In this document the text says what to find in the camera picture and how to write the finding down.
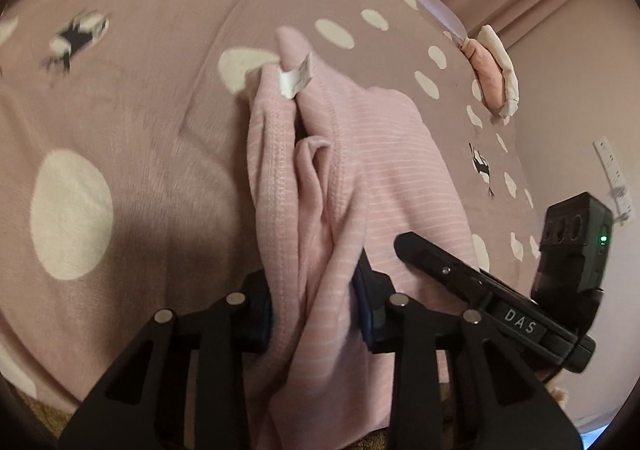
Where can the folded white garment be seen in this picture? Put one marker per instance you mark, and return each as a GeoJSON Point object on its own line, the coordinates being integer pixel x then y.
{"type": "Point", "coordinates": [511, 89]}

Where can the folded pink garment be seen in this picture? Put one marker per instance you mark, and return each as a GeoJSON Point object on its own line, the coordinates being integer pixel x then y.
{"type": "Point", "coordinates": [488, 73]}

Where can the black camera box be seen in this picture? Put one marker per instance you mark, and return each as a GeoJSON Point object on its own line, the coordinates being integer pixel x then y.
{"type": "Point", "coordinates": [573, 253]}

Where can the white wall power strip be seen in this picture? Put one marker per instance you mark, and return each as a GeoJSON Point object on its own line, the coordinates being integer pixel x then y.
{"type": "Point", "coordinates": [619, 189]}

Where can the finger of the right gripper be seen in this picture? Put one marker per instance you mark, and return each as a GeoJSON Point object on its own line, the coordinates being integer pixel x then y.
{"type": "Point", "coordinates": [544, 338]}

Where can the pink striped sweater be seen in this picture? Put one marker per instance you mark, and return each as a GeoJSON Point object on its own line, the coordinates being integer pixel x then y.
{"type": "Point", "coordinates": [336, 172]}

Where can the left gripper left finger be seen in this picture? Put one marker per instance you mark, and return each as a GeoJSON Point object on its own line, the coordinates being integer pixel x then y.
{"type": "Point", "coordinates": [179, 363]}

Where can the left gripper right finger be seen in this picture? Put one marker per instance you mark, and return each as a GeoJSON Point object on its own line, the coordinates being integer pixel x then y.
{"type": "Point", "coordinates": [457, 383]}

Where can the polka dot brown blanket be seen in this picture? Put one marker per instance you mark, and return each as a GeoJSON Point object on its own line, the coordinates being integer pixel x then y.
{"type": "Point", "coordinates": [123, 160]}

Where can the right hand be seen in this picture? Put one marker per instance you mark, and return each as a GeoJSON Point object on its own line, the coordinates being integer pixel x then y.
{"type": "Point", "coordinates": [559, 395]}

